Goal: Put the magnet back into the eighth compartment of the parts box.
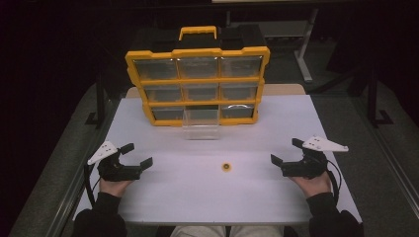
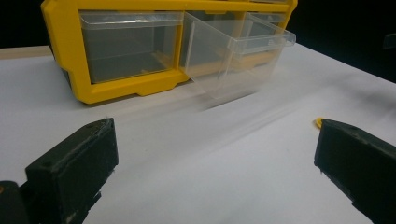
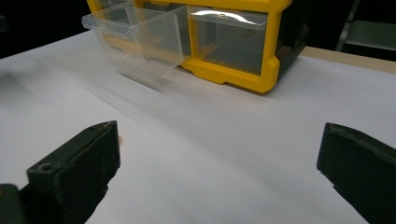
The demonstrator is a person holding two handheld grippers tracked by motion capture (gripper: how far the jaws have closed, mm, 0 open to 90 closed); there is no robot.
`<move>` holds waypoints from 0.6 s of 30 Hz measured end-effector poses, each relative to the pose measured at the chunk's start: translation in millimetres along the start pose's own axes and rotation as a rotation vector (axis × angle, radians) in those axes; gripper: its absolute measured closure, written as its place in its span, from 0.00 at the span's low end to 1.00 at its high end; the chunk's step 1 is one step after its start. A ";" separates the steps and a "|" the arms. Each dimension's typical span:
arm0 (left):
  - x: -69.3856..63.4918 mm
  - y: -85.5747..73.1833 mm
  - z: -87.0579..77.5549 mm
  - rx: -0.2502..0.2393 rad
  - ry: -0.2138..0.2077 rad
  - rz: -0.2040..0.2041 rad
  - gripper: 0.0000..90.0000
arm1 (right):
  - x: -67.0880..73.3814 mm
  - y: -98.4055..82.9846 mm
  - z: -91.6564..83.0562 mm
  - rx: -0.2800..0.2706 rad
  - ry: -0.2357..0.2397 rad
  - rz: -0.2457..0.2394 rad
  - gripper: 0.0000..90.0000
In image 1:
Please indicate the white metal desk frame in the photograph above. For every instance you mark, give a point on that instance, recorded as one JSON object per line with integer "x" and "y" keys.
{"x": 304, "y": 52}

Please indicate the set of closed transparent bins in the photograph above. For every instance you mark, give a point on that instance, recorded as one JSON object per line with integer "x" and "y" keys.
{"x": 157, "y": 69}

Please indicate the yellow black parts organizer case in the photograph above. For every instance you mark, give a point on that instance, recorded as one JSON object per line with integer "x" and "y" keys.
{"x": 197, "y": 80}

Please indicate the black metal stand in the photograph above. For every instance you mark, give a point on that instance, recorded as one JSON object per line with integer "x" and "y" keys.
{"x": 373, "y": 98}
{"x": 100, "y": 98}

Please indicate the person's left hand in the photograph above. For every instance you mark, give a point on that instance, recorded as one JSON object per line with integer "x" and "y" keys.
{"x": 113, "y": 187}

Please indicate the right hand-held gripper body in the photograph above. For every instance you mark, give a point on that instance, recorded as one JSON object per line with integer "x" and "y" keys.
{"x": 306, "y": 168}

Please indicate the small yellow round part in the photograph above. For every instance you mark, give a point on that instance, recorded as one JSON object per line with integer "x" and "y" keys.
{"x": 226, "y": 167}

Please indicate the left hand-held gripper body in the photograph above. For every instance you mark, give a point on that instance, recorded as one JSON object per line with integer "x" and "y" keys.
{"x": 113, "y": 171}

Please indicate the person's right hand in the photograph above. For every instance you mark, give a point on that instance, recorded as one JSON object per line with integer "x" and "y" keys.
{"x": 314, "y": 186}

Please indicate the clear pulled-out plastic drawer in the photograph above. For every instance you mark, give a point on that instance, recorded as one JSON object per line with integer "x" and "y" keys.
{"x": 201, "y": 130}

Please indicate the person's legs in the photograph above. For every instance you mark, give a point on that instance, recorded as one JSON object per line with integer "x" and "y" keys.
{"x": 227, "y": 231}

